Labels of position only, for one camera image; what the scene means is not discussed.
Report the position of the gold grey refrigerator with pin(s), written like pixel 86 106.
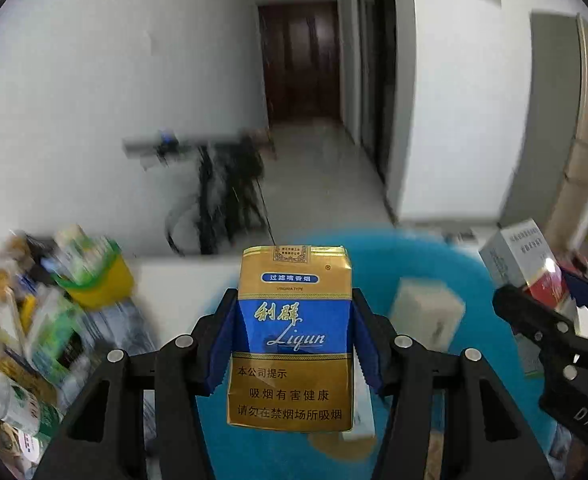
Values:
pixel 549 135

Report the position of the blue plastic basin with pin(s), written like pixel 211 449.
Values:
pixel 474 310

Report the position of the black bicycle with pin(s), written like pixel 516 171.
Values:
pixel 208 210

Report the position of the cream square box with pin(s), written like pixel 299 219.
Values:
pixel 424 310

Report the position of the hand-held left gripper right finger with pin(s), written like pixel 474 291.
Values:
pixel 366 345

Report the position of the green tissue pack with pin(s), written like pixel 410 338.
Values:
pixel 53 335

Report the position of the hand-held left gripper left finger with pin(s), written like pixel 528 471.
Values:
pixel 221 350

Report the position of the gold blue cigarette pack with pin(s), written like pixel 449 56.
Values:
pixel 289 310

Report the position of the red white cigarette pack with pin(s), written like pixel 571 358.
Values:
pixel 514 255

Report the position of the dark wooden door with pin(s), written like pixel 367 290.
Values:
pixel 299 60

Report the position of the clear bottle green label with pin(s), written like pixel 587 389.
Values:
pixel 23 405

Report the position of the yellow green container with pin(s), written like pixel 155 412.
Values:
pixel 103 285

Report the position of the black framed sliding door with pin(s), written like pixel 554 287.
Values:
pixel 374 60

